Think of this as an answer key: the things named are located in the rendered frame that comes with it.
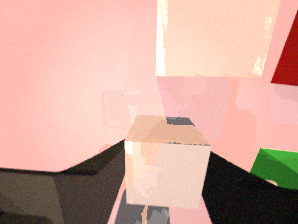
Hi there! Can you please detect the red tray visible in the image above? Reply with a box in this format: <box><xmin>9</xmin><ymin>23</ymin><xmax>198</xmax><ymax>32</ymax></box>
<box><xmin>270</xmin><ymin>10</ymin><xmax>298</xmax><ymax>86</ymax></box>

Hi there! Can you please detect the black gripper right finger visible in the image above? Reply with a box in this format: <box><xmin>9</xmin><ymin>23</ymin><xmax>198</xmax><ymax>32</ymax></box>
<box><xmin>202</xmin><ymin>151</ymin><xmax>298</xmax><ymax>224</ymax></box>

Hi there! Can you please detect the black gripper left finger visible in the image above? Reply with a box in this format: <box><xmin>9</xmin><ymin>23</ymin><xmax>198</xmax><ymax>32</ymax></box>
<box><xmin>0</xmin><ymin>138</ymin><xmax>126</xmax><ymax>224</ymax></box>

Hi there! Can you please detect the beige block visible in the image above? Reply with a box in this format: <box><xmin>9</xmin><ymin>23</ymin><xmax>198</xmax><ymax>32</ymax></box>
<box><xmin>156</xmin><ymin>0</ymin><xmax>281</xmax><ymax>77</ymax></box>

